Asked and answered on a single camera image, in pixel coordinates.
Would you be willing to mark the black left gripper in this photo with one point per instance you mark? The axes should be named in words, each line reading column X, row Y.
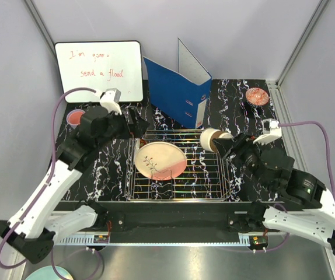
column 138, row 128

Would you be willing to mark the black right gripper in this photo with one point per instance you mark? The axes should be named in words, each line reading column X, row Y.
column 238, row 145

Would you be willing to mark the beige brown cup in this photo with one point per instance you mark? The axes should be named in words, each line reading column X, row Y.
column 207, row 138

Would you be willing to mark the wire dish rack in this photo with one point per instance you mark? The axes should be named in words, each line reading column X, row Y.
column 204, row 178

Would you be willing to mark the pink beige plate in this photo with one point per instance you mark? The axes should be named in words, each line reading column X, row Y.
column 160, row 161

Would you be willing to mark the red blue patterned bowl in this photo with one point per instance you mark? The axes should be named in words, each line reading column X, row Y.
column 257, row 97

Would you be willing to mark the lavender cup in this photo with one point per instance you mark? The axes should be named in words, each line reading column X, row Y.
column 71, row 122

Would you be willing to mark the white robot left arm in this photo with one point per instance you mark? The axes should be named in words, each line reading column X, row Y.
column 29, row 231

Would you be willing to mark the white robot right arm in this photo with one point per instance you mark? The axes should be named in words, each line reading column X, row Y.
column 275, row 171

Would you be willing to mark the whiteboard with red writing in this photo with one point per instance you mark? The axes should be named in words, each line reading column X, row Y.
column 102, row 65

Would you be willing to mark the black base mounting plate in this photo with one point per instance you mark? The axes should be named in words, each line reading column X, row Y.
column 179, row 222

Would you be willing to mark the light blue plate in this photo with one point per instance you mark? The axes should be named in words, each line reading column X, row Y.
column 47, row 273

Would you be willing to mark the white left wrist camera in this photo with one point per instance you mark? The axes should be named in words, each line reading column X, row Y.
column 109, row 99

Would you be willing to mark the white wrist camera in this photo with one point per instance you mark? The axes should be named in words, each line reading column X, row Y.
column 271, row 132
column 109, row 99

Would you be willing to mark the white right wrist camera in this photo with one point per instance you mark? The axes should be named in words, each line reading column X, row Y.
column 271, row 132

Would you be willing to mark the blue ring binder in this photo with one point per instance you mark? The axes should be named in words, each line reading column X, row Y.
column 182, row 94

